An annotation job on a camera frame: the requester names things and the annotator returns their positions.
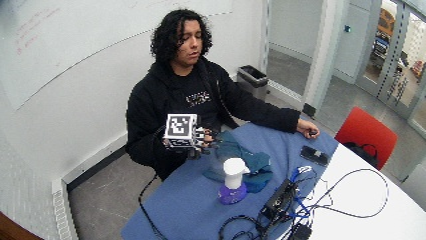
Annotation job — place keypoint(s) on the small black object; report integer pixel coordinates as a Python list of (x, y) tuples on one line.
[(313, 134)]

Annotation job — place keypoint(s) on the black smartphone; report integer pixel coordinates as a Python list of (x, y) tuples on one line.
[(314, 155)]

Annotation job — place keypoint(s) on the white marker cube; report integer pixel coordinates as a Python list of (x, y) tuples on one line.
[(180, 130)]

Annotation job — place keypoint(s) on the teal cloth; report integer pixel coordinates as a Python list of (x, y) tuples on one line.
[(248, 160)]

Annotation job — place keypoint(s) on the black bag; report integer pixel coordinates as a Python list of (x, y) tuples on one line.
[(362, 151)]

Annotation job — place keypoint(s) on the red chair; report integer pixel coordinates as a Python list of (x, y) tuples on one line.
[(368, 136)]

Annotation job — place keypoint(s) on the purple spray bottle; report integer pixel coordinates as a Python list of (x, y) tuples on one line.
[(233, 181)]

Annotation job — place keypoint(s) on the the person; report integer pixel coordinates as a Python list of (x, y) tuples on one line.
[(177, 100)]

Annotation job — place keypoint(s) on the blue tablecloth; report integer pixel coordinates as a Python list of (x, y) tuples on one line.
[(191, 200)]

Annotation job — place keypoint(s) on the grey trash bin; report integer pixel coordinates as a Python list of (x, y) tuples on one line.
[(252, 81)]

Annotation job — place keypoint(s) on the black electronics box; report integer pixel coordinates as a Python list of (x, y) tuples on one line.
[(280, 201)]

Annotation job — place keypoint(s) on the black power adapter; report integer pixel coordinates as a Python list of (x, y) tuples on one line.
[(301, 232)]

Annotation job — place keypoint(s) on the whiteboard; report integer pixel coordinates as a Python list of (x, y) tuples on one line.
[(88, 43)]

